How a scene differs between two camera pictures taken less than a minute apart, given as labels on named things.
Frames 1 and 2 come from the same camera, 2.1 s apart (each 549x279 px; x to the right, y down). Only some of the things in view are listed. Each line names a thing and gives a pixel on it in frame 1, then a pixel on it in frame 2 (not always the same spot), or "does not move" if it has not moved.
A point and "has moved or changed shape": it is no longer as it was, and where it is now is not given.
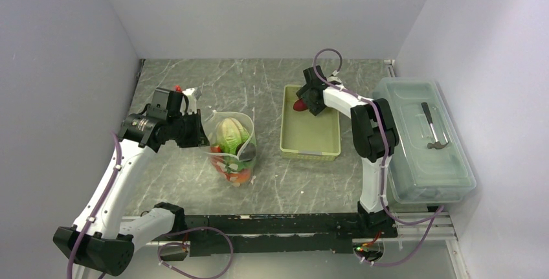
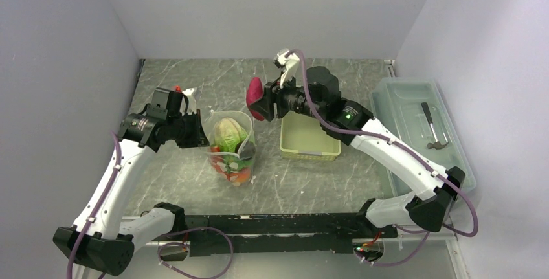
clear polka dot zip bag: [233, 147] does not move
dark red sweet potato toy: [300, 105] has moved or changed shape
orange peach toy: [241, 177] does not move
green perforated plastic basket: [303, 136] does not move
